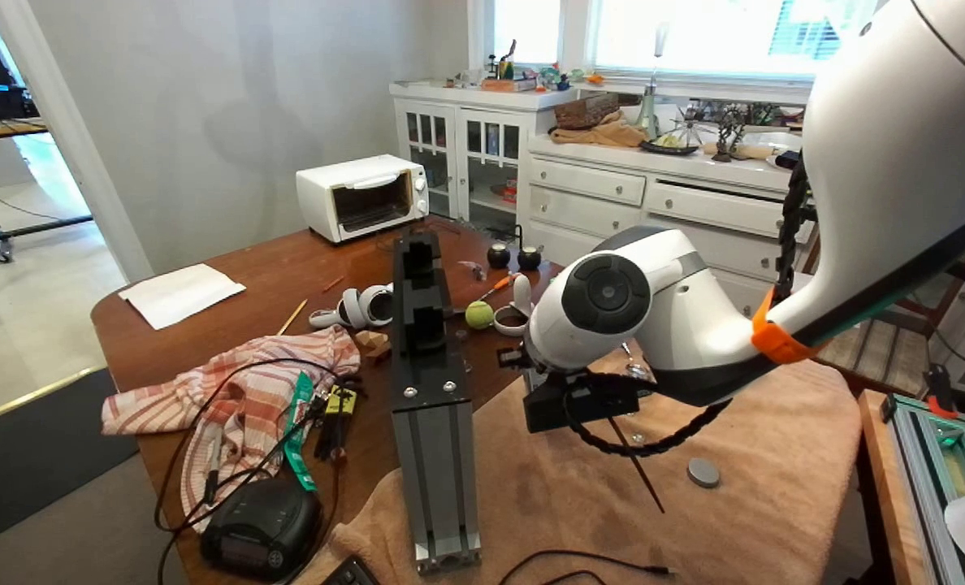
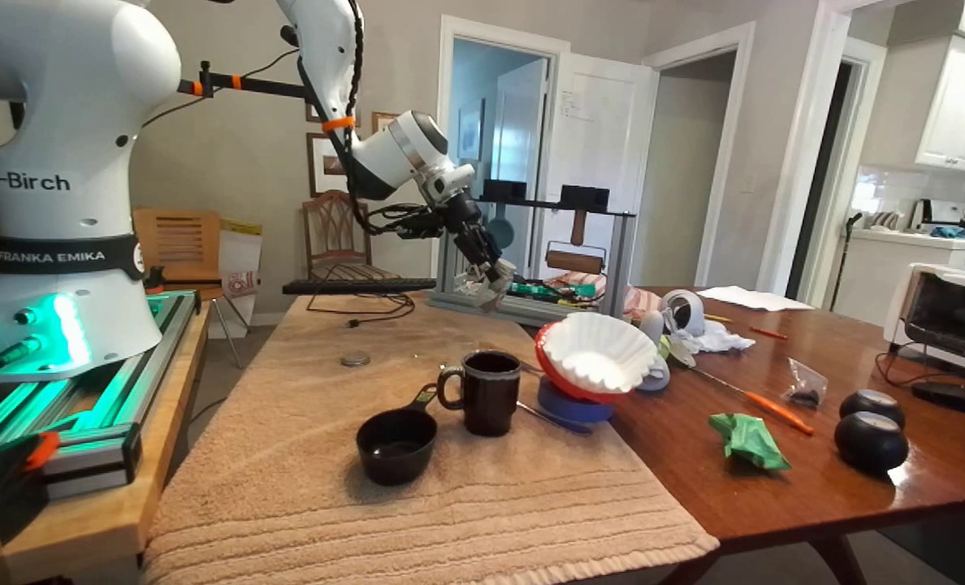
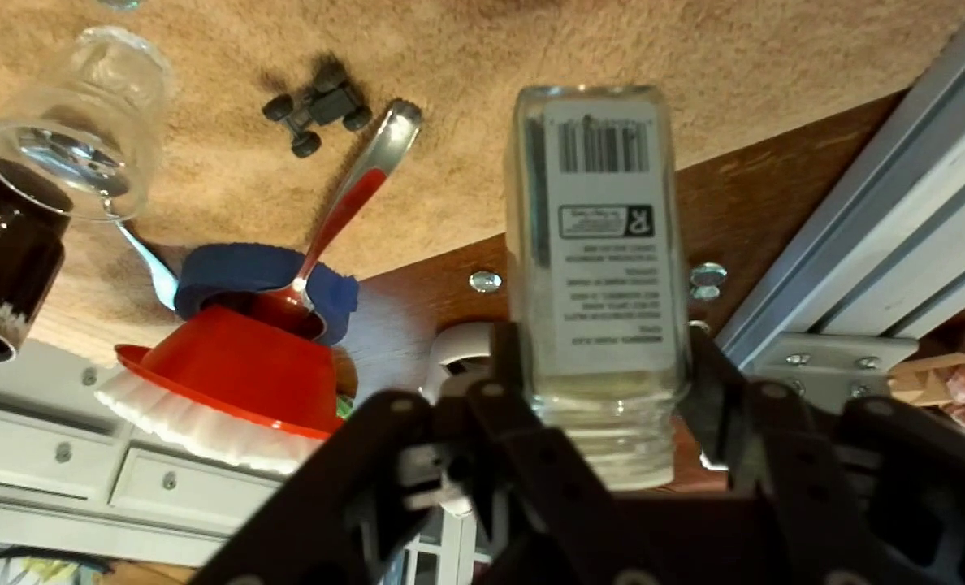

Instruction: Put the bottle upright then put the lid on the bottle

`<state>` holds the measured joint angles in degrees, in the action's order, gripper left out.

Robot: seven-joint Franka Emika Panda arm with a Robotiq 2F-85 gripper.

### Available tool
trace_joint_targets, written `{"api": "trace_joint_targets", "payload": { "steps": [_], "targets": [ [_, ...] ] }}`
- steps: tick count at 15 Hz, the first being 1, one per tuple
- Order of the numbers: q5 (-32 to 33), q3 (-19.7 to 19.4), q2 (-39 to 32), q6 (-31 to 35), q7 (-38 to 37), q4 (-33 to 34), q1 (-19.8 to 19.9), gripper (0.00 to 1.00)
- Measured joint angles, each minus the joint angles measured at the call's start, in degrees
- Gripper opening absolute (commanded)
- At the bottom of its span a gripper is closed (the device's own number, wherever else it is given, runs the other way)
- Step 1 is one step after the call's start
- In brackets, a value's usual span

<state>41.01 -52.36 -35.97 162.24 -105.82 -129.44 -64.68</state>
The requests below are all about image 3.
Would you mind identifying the red bowl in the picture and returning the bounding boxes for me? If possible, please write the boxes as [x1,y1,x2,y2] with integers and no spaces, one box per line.
[111,301,344,443]

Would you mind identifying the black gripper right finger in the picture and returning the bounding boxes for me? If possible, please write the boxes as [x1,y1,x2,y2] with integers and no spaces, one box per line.
[678,321,965,585]

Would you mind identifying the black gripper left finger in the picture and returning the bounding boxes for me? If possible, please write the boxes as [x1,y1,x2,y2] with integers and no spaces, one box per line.
[191,319,614,585]

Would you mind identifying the white dresser with drawers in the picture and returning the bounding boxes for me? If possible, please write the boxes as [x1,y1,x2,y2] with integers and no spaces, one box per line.
[0,367,288,572]

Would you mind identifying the metal spoon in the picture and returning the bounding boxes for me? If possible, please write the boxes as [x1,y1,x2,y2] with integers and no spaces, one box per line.
[248,97,430,329]

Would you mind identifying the blue bowl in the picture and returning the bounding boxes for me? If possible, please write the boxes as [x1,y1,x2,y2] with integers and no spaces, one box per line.
[171,241,361,350]

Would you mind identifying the aluminium extrusion stand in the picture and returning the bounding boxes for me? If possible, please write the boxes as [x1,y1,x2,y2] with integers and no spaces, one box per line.
[711,0,965,376]

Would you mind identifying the clear labelled glass bottle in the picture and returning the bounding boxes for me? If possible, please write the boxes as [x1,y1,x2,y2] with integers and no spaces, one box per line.
[503,80,691,490]

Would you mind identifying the small clear glass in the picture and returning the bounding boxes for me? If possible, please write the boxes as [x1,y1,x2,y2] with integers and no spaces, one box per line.
[0,27,181,224]

